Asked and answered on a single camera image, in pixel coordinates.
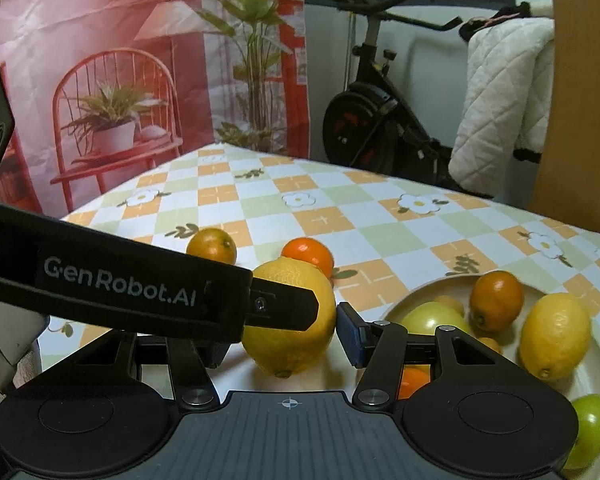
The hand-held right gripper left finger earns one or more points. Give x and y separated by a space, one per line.
195 375

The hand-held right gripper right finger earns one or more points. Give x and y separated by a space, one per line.
350 335

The black fuzzy garment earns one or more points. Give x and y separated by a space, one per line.
490 20

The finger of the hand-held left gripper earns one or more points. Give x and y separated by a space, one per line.
285 305

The checkered floral tablecloth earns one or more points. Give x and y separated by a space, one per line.
330 200

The bright orange tangerine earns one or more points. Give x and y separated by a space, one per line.
307 256

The yellow lemon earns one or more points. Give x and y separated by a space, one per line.
300 355
555 335

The small green fruit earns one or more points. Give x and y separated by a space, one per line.
590 430

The yellow-green apple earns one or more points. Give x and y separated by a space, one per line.
430 317

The red printed backdrop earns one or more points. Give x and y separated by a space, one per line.
105 35

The small orange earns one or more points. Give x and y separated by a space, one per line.
412 385

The black exercise bike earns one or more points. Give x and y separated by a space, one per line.
375 115

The white quilted blanket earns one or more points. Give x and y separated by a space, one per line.
505 105

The round wooden board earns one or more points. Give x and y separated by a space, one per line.
585 110

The dark orange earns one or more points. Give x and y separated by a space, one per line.
211 245
496 300

